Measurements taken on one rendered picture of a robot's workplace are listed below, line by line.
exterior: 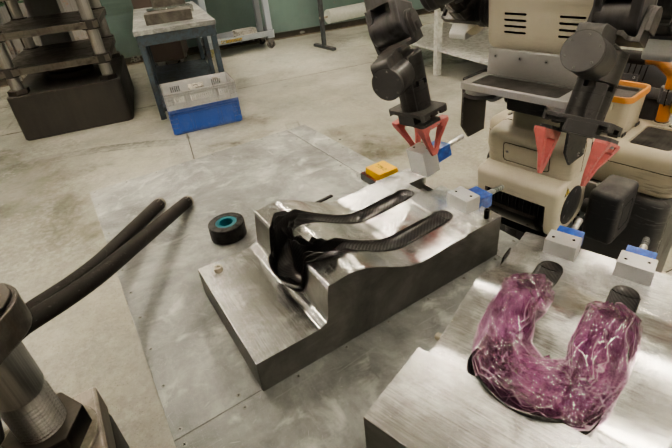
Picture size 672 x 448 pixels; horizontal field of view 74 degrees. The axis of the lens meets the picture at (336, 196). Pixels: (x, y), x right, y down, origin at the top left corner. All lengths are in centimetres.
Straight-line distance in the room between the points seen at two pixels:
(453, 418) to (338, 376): 22
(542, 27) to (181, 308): 92
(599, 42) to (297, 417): 65
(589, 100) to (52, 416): 87
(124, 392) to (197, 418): 122
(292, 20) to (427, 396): 718
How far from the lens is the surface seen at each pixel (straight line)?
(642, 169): 140
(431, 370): 57
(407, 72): 79
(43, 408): 73
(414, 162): 92
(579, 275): 82
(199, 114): 403
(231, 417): 70
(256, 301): 75
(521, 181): 119
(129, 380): 196
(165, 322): 87
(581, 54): 72
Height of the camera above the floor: 136
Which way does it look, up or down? 30 degrees down
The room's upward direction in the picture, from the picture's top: 6 degrees counter-clockwise
